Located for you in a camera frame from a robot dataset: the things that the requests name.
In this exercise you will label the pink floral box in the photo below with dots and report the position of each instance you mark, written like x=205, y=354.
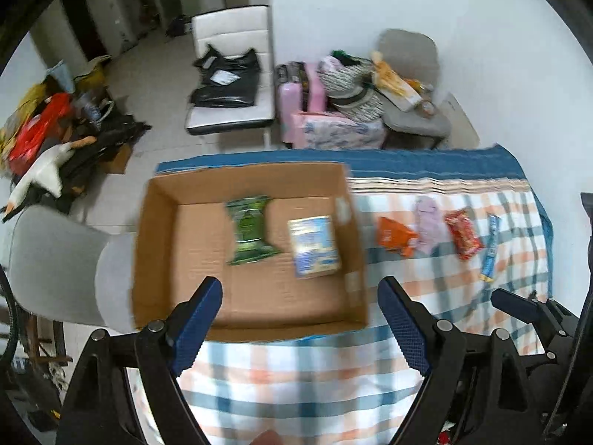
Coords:
x=338, y=132

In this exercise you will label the striped fabric bag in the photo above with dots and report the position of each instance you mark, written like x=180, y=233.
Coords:
x=352, y=92

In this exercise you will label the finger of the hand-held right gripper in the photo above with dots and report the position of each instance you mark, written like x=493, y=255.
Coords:
x=512, y=301

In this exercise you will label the blue and yellow packet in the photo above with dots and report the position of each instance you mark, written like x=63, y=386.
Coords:
x=312, y=245

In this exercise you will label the black plastic bag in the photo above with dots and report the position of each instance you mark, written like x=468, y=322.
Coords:
x=222, y=95

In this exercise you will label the white goose plush toy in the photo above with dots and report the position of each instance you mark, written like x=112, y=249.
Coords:
x=44, y=171

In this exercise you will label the light pink suitcase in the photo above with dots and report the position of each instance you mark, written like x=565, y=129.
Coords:
x=292, y=102

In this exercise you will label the orange snack packet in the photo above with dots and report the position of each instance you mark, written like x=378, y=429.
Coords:
x=391, y=236

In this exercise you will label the black cloth pile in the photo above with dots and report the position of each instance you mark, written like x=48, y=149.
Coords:
x=106, y=134

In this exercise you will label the yellow snack bag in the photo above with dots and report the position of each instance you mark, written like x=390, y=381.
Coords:
x=394, y=83

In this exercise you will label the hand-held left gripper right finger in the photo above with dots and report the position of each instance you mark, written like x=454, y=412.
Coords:
x=403, y=324

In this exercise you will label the yellow plastic bag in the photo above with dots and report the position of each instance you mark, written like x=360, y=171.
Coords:
x=25, y=102

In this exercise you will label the blue stick packet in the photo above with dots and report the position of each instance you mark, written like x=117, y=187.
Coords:
x=491, y=245

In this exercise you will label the plaid blanket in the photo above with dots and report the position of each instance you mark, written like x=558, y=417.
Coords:
x=301, y=380

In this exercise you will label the grey padded chair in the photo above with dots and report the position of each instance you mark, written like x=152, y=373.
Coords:
x=412, y=46

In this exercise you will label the red plastic bag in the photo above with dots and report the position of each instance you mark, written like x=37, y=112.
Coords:
x=37, y=134

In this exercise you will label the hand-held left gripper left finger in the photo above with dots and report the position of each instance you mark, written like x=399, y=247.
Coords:
x=199, y=324

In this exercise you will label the green snack packet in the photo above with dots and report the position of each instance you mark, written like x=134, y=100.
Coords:
x=250, y=231

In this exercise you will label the lavender soft pouch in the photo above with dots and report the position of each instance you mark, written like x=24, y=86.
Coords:
x=427, y=222

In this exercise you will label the brown cardboard box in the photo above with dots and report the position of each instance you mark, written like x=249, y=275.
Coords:
x=278, y=296

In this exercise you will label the red snack packet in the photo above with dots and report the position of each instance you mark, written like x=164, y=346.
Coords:
x=463, y=236

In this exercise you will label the white leather chair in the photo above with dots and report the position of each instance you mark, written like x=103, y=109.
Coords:
x=231, y=25

